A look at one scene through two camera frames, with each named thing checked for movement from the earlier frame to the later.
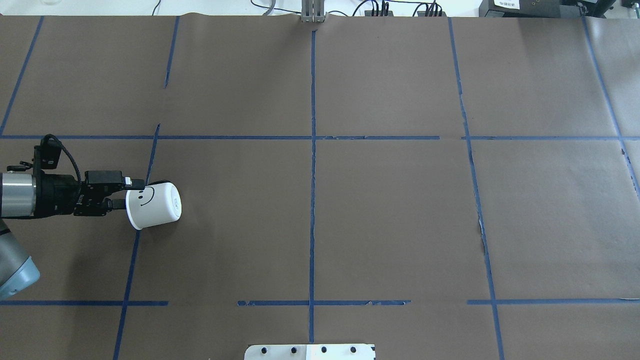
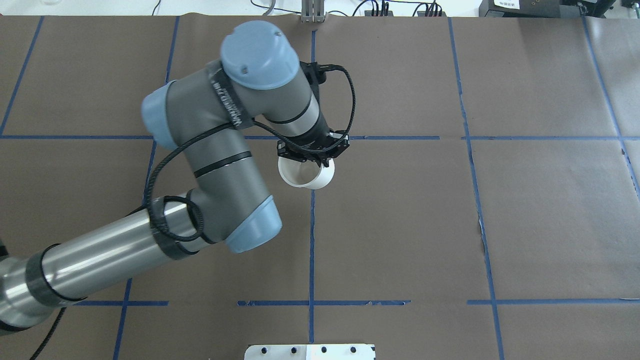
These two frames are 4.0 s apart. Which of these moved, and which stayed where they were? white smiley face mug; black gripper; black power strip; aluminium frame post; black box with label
Moved: black gripper; white smiley face mug
Stayed: black power strip; black box with label; aluminium frame post
